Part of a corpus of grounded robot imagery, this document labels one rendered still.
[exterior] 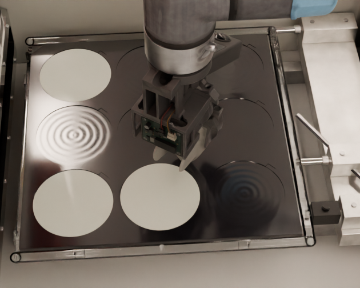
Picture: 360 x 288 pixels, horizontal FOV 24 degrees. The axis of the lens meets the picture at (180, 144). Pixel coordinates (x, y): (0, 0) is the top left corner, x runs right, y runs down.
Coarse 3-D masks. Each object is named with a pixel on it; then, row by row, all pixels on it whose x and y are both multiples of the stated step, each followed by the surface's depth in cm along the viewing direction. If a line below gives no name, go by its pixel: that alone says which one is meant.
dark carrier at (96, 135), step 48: (48, 48) 120; (96, 48) 120; (144, 48) 121; (48, 96) 115; (96, 96) 115; (240, 96) 115; (48, 144) 110; (96, 144) 110; (144, 144) 110; (240, 144) 110; (240, 192) 105; (288, 192) 105; (48, 240) 101; (96, 240) 101; (144, 240) 101; (192, 240) 101
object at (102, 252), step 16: (240, 240) 101; (256, 240) 101; (272, 240) 101; (288, 240) 101; (304, 240) 101; (16, 256) 99; (32, 256) 99; (48, 256) 99; (64, 256) 99; (80, 256) 99; (96, 256) 100; (112, 256) 100; (128, 256) 100; (144, 256) 100
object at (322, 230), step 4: (300, 220) 108; (332, 224) 108; (316, 228) 109; (320, 228) 109; (324, 228) 109; (328, 228) 109; (332, 228) 109; (316, 232) 110; (320, 232) 110; (324, 232) 110; (328, 232) 110; (332, 232) 110; (316, 236) 110
